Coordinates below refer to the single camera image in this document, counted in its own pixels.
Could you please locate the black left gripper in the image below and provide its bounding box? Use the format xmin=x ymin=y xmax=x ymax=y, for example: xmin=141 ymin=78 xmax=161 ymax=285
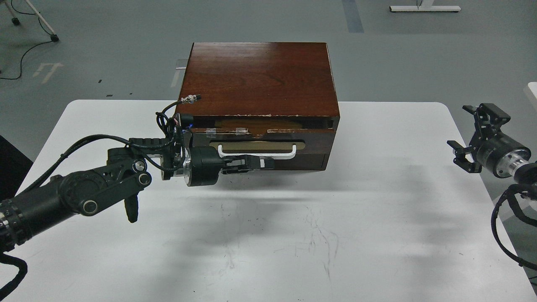
xmin=185 ymin=146 xmax=276 ymax=187

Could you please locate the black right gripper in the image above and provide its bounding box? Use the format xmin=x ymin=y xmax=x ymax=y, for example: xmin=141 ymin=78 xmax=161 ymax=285
xmin=447 ymin=103 xmax=532 ymax=179

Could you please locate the wooden drawer with white handle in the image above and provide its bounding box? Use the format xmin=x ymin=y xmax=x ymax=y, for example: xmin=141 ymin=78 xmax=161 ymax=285
xmin=191 ymin=115 xmax=339 ymax=169

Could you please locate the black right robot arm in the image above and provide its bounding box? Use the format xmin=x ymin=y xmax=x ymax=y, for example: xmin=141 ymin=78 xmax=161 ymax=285
xmin=447 ymin=103 xmax=536 ymax=185

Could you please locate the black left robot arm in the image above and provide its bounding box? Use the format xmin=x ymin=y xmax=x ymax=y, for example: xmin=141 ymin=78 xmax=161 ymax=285
xmin=1 ymin=105 xmax=275 ymax=253

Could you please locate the dark wooden drawer cabinet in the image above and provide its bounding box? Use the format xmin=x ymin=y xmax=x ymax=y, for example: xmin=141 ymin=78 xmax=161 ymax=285
xmin=175 ymin=42 xmax=341 ymax=172

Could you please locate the white table leg base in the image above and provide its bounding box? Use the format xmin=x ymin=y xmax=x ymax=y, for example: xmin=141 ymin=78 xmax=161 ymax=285
xmin=389 ymin=0 xmax=461 ymax=13

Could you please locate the white stand leg with casters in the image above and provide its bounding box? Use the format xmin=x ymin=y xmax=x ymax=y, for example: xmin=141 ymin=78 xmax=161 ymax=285
xmin=8 ymin=0 xmax=59 ymax=42

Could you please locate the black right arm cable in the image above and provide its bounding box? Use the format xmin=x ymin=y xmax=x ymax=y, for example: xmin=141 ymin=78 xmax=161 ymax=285
xmin=492 ymin=184 xmax=537 ymax=271

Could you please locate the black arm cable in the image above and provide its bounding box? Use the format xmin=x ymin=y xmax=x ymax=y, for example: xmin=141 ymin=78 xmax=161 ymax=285
xmin=0 ymin=251 xmax=28 ymax=300
xmin=492 ymin=184 xmax=537 ymax=271

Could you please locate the black floor cable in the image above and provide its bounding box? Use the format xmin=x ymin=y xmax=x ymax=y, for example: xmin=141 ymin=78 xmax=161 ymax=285
xmin=0 ymin=0 xmax=53 ymax=80

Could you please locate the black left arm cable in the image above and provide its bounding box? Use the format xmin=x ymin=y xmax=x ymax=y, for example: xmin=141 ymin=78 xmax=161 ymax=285
xmin=0 ymin=251 xmax=28 ymax=300

